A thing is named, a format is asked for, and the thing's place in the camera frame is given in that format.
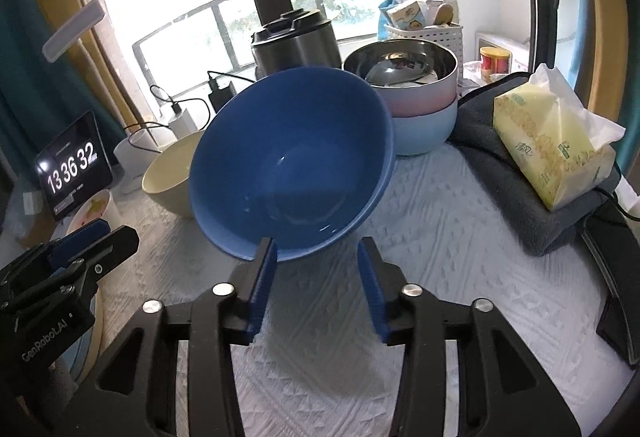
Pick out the black charger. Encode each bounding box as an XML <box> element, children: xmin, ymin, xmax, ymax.
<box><xmin>207</xmin><ymin>77</ymin><xmax>238</xmax><ymax>112</ymax></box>

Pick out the dark blue bowl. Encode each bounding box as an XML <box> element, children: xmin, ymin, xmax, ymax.
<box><xmin>188</xmin><ymin>67</ymin><xmax>396</xmax><ymax>264</ymax></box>

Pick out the white charger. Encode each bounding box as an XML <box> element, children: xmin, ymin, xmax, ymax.
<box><xmin>167</xmin><ymin>106</ymin><xmax>197</xmax><ymax>135</ymax></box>

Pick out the steel tumbler with black lid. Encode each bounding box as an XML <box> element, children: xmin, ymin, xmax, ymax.
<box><xmin>250</xmin><ymin>9</ymin><xmax>342</xmax><ymax>80</ymax></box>

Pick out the black charger cable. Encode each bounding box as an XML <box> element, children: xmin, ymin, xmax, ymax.
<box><xmin>122</xmin><ymin>84</ymin><xmax>211</xmax><ymax>152</ymax></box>
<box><xmin>207</xmin><ymin>69</ymin><xmax>258</xmax><ymax>92</ymax></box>

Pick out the blue snack bag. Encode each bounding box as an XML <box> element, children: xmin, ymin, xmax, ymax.
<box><xmin>377</xmin><ymin>0</ymin><xmax>401</xmax><ymax>40</ymax></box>

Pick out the yellow tissue pack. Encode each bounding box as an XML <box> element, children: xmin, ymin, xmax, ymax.
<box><xmin>493</xmin><ymin>63</ymin><xmax>626</xmax><ymax>212</ymax></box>

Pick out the black balcony railing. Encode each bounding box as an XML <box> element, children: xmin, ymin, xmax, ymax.
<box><xmin>132</xmin><ymin>0</ymin><xmax>431</xmax><ymax>92</ymax></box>

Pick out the white desk lamp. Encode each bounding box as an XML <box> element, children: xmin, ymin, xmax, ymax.
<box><xmin>42</xmin><ymin>0</ymin><xmax>178</xmax><ymax>195</ymax></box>

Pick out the cardboard box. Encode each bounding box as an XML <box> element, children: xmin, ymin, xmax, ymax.
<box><xmin>15</xmin><ymin>217</ymin><xmax>66</xmax><ymax>250</ymax></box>

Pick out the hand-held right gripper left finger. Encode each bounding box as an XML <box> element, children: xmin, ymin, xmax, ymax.
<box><xmin>85</xmin><ymin>237</ymin><xmax>278</xmax><ymax>437</ymax></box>

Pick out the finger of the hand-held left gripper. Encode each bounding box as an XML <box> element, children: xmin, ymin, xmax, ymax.
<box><xmin>5</xmin><ymin>226</ymin><xmax>141</xmax><ymax>318</ymax></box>
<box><xmin>0</xmin><ymin>219</ymin><xmax>112</xmax><ymax>283</ymax></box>

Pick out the small white box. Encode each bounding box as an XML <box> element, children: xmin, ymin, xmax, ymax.
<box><xmin>22</xmin><ymin>191</ymin><xmax>43</xmax><ymax>224</ymax></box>

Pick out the pink patterned bowl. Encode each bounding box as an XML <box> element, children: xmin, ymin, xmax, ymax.
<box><xmin>65</xmin><ymin>189</ymin><xmax>119</xmax><ymax>238</ymax></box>

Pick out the teal curtain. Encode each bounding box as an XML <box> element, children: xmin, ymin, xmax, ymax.
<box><xmin>0</xmin><ymin>0</ymin><xmax>126</xmax><ymax>178</ymax></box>

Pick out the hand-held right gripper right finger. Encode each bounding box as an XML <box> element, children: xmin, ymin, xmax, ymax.
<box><xmin>357</xmin><ymin>237</ymin><xmax>583</xmax><ymax>437</ymax></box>

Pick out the white appliance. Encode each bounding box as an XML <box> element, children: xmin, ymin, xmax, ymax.
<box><xmin>475</xmin><ymin>31</ymin><xmax>531</xmax><ymax>72</ymax></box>

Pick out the cream plate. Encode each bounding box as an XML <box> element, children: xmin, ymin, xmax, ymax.
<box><xmin>82</xmin><ymin>287</ymin><xmax>106</xmax><ymax>370</ymax></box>

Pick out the cream snack pack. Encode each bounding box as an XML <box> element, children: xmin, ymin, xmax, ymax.
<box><xmin>387</xmin><ymin>0</ymin><xmax>433</xmax><ymax>30</ymax></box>

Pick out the black smartphone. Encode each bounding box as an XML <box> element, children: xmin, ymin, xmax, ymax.
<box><xmin>580</xmin><ymin>203</ymin><xmax>640</xmax><ymax>303</ymax></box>

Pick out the grey towel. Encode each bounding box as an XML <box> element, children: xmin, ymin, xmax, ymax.
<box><xmin>447</xmin><ymin>72</ymin><xmax>621</xmax><ymax>257</ymax></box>

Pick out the black tablet clock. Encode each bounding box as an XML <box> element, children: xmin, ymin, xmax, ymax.
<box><xmin>34</xmin><ymin>110</ymin><xmax>115</xmax><ymax>221</ymax></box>

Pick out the light blue plate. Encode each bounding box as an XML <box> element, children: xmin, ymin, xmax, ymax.
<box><xmin>62</xmin><ymin>317</ymin><xmax>96</xmax><ymax>383</ymax></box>

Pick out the orange lidded jar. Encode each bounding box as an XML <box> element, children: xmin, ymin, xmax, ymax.
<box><xmin>479</xmin><ymin>47</ymin><xmax>511</xmax><ymax>75</ymax></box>

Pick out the steel bowl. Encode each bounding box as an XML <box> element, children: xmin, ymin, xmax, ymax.
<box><xmin>342</xmin><ymin>39</ymin><xmax>458</xmax><ymax>88</ymax></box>

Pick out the cream bowl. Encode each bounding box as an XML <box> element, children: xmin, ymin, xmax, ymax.
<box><xmin>141</xmin><ymin>129</ymin><xmax>208</xmax><ymax>220</ymax></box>

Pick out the white textured tablecloth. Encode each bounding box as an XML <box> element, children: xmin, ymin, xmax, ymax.
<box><xmin>65</xmin><ymin>137</ymin><xmax>636</xmax><ymax>437</ymax></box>

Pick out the light blue bowl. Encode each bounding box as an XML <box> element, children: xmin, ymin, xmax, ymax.
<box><xmin>392</xmin><ymin>99</ymin><xmax>458</xmax><ymax>156</ymax></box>

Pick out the white perforated basket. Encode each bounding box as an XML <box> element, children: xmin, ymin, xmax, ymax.
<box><xmin>382</xmin><ymin>22</ymin><xmax>463</xmax><ymax>60</ymax></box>

